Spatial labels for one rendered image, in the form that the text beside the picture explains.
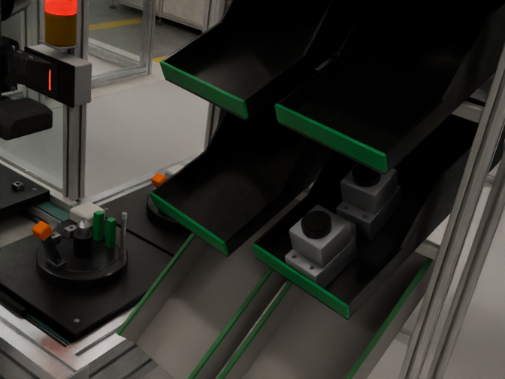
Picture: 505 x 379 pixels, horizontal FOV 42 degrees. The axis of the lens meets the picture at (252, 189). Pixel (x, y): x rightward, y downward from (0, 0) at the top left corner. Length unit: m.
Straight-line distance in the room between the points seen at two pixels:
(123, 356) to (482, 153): 0.56
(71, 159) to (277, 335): 0.57
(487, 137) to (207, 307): 0.41
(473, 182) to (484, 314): 0.68
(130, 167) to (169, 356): 0.84
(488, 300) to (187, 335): 0.72
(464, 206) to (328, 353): 0.24
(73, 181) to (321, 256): 0.70
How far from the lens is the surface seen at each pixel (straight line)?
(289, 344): 0.82
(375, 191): 0.68
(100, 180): 1.56
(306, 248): 0.66
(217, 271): 0.87
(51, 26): 1.12
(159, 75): 2.30
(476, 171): 0.69
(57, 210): 1.27
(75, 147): 1.22
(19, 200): 1.25
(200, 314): 0.86
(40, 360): 0.92
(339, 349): 0.79
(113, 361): 0.96
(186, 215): 0.77
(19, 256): 1.10
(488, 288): 1.44
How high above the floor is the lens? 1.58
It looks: 27 degrees down
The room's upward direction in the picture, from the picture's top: 9 degrees clockwise
